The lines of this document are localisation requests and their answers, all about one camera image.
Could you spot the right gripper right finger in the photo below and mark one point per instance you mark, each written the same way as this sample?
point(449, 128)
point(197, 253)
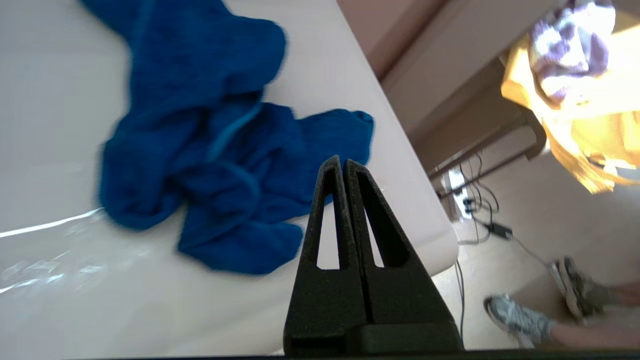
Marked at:
point(405, 295)

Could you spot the bare lower leg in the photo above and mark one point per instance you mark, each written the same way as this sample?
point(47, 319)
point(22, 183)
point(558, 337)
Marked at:
point(595, 336)

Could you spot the grey sneaker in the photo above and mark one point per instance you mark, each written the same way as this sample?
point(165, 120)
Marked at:
point(580, 290)
point(517, 317)

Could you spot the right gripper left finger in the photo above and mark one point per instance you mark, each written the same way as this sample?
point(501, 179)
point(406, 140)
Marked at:
point(325, 300)

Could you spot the yellow cloth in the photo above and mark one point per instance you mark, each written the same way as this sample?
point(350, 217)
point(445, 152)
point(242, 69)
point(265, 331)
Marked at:
point(600, 135)

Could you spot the white power strip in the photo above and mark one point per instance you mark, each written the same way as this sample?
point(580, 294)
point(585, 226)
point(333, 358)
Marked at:
point(457, 190)

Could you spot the black power adapter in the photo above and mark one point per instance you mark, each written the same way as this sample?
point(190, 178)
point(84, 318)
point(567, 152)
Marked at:
point(500, 230)

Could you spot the purple white patterned cloth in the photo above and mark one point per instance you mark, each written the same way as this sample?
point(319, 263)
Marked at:
point(570, 45)

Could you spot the blue microfiber towel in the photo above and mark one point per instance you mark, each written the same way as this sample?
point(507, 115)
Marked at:
point(200, 150)

